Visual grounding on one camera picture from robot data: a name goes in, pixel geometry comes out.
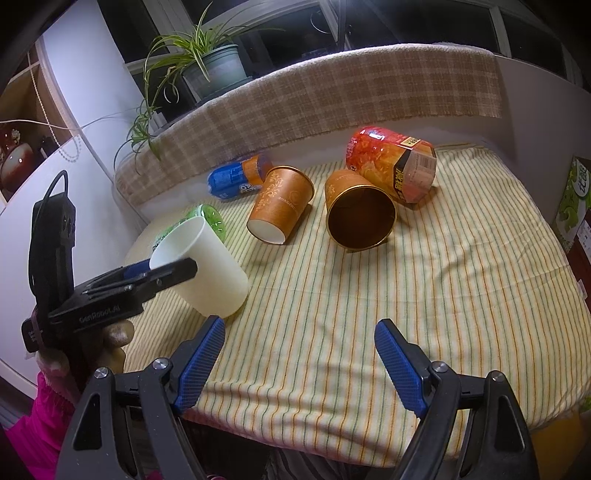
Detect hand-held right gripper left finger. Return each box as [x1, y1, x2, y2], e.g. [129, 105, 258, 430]
[55, 315, 227, 480]

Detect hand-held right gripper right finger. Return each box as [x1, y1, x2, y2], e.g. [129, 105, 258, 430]
[374, 318, 541, 480]

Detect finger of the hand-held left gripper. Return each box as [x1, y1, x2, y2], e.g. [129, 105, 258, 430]
[121, 259, 153, 280]
[131, 257, 199, 303]

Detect white plastic cup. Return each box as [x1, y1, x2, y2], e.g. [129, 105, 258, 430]
[149, 216, 250, 319]

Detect person's left forearm pink sleeve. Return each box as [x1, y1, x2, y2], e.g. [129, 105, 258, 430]
[4, 344, 84, 480]

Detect green plastic cup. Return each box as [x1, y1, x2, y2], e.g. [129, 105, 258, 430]
[150, 204, 227, 251]

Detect orange patterned paper cup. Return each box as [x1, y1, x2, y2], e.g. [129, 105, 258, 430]
[246, 165, 315, 245]

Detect orange cup with gold inside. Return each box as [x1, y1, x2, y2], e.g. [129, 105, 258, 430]
[324, 169, 397, 250]

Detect person's left hand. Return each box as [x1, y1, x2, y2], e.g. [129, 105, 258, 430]
[99, 318, 136, 376]

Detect yellow striped cloth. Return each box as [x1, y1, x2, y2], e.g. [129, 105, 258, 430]
[122, 145, 585, 468]

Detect red ceramic vase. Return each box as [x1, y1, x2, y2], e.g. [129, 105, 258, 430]
[0, 128, 37, 192]

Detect wooden shelf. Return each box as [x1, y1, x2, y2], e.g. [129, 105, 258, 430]
[0, 34, 63, 204]

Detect red snack canister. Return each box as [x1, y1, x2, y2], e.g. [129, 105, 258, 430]
[346, 126, 438, 206]

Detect potted spider plant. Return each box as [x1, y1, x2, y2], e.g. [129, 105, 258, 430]
[113, 1, 286, 175]

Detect green printed cardboard box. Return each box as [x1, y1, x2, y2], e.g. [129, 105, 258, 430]
[551, 154, 591, 298]

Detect beige plaid blanket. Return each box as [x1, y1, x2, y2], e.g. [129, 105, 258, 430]
[113, 43, 504, 209]

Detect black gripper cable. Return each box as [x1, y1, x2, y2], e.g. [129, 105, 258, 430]
[44, 170, 71, 202]

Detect white bead cord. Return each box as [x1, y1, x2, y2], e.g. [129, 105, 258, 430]
[27, 50, 89, 163]

